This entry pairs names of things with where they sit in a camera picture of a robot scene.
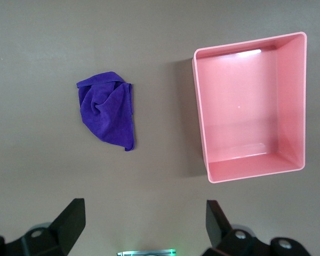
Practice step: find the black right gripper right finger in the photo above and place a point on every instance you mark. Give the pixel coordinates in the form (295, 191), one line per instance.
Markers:
(218, 229)

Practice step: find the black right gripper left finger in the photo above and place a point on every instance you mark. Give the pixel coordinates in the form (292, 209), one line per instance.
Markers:
(64, 234)

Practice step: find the purple microfibre cloth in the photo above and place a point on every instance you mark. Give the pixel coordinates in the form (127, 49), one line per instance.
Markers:
(106, 114)

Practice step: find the pink plastic bin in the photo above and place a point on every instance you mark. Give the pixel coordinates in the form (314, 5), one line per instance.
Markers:
(242, 112)

